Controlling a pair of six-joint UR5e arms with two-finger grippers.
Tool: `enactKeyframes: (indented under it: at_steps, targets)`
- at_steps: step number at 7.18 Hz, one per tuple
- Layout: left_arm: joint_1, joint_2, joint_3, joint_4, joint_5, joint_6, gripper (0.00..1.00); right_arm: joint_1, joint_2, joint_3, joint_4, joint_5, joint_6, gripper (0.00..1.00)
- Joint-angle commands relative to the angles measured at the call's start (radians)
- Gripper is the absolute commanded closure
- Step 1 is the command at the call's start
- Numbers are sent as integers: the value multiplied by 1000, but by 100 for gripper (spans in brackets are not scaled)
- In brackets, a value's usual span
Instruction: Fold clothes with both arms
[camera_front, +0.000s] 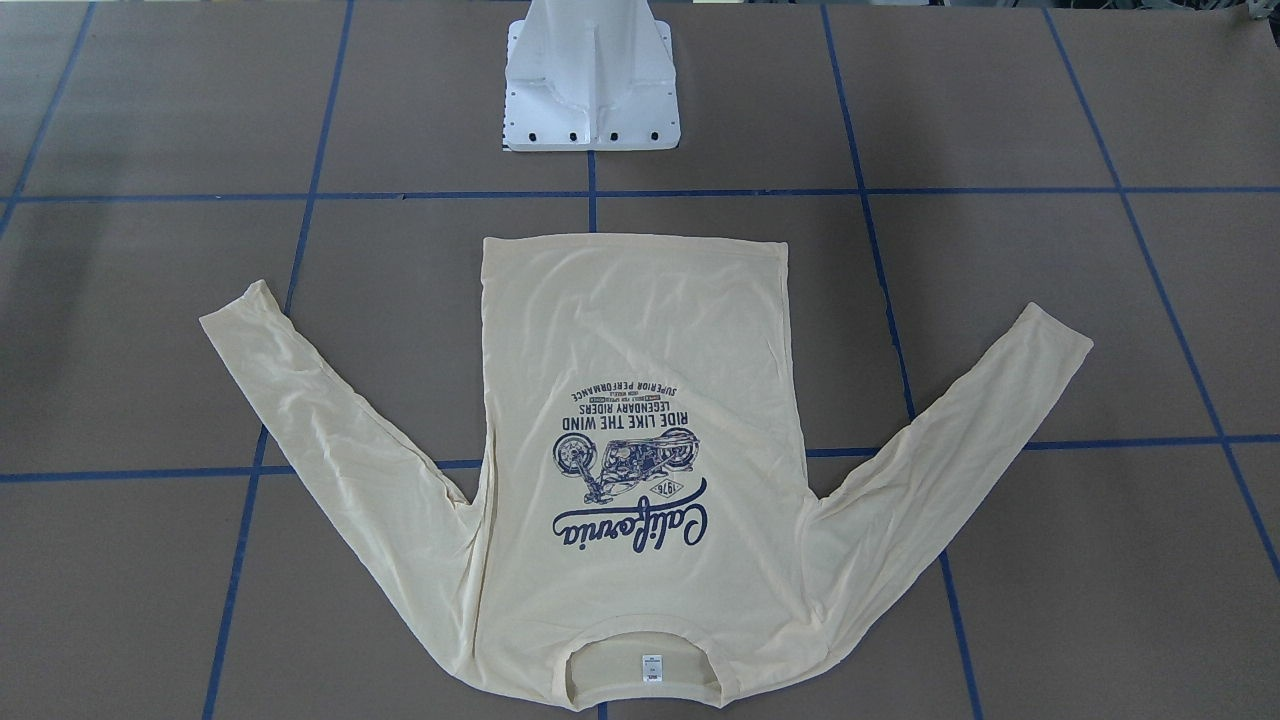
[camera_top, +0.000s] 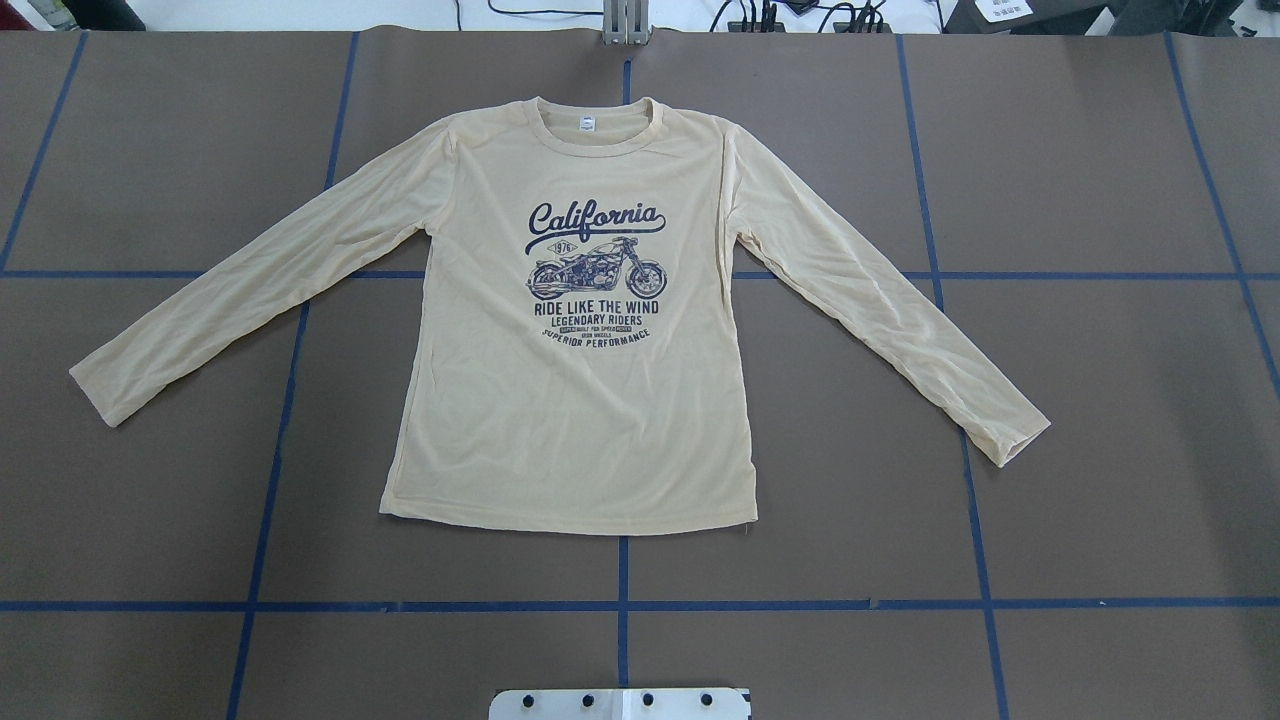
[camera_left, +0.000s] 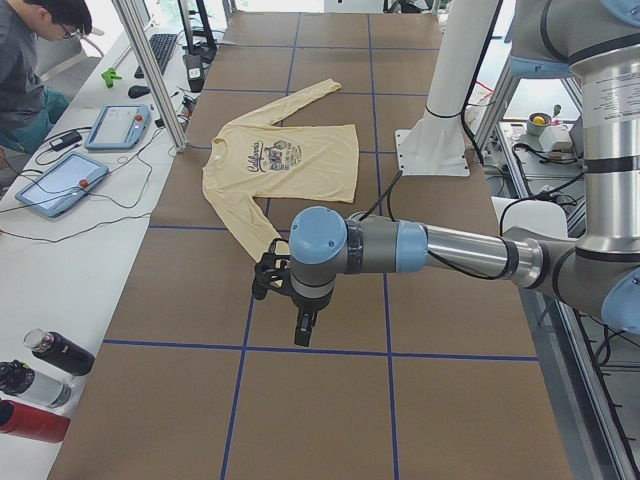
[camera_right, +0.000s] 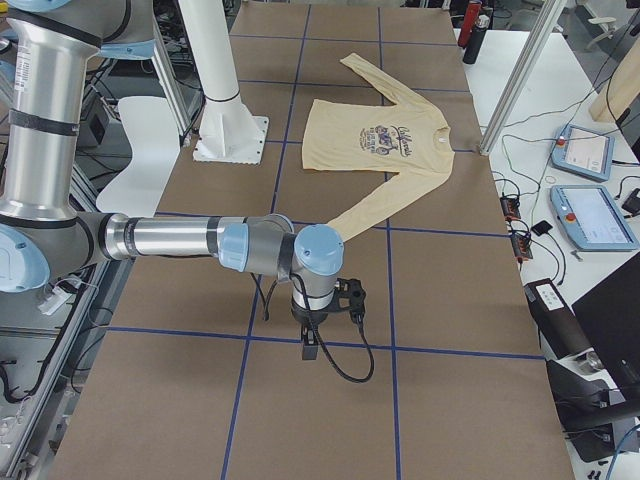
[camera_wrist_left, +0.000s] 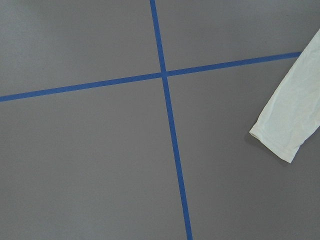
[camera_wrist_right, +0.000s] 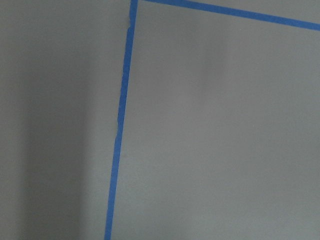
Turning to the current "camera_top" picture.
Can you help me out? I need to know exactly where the cream long-sleeve printed shirt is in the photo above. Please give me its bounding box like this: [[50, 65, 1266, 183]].
[[69, 97, 1050, 536]]

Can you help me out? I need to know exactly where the black power strip with plugs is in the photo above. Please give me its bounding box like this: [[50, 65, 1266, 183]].
[[708, 1, 893, 35]]

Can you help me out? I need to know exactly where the brown table mat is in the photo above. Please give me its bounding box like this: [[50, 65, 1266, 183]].
[[1, 26, 1277, 719]]

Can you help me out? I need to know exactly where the grey aluminium frame post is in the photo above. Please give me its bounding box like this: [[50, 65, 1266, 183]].
[[602, 0, 652, 46]]

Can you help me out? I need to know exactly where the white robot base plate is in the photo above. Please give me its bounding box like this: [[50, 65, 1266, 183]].
[[488, 687, 753, 719]]

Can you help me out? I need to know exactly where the black cable on white table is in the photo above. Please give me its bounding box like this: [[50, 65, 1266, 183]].
[[454, 0, 607, 33]]

